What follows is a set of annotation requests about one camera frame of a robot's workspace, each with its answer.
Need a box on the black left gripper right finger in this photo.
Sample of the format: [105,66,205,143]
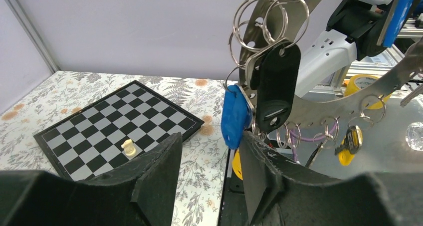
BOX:
[239,131,423,226]

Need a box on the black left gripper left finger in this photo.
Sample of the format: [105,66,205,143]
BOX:
[0,133,183,226]

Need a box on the yellow key tag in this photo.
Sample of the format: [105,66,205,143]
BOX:
[334,124,363,166]

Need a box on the blue key tag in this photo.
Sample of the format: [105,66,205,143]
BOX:
[221,84,252,150]

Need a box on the black car key fob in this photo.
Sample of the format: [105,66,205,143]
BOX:
[255,41,301,133]

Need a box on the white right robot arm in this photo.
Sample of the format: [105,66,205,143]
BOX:
[295,0,420,97]

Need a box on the white chess piece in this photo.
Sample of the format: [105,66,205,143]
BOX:
[121,139,137,157]

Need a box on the black white chessboard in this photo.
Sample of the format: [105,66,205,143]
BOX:
[34,81,203,181]

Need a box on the yellow tape roll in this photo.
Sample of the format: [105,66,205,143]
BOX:
[344,74,379,97]

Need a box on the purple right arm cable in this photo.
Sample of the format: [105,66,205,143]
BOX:
[277,122,331,166]

